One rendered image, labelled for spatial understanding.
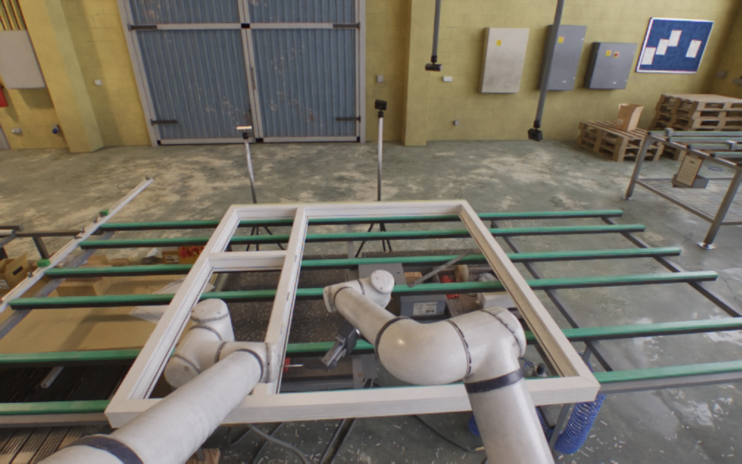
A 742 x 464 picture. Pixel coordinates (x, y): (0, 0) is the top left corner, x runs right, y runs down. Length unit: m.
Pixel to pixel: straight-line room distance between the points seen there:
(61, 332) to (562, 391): 2.16
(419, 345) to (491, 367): 0.15
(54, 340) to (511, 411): 2.02
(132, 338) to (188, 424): 1.53
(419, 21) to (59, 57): 5.88
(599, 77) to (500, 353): 8.02
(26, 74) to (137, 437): 8.49
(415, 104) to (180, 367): 6.57
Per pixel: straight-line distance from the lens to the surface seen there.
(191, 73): 7.73
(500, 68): 7.71
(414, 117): 7.18
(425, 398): 1.23
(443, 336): 0.75
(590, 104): 8.90
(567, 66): 8.24
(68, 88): 8.32
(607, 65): 8.67
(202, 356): 0.93
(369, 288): 1.28
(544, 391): 1.35
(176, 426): 0.58
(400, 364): 0.76
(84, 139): 8.46
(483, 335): 0.79
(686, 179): 5.25
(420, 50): 7.06
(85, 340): 2.22
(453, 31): 7.59
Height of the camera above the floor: 1.89
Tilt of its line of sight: 28 degrees down
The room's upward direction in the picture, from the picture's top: straight up
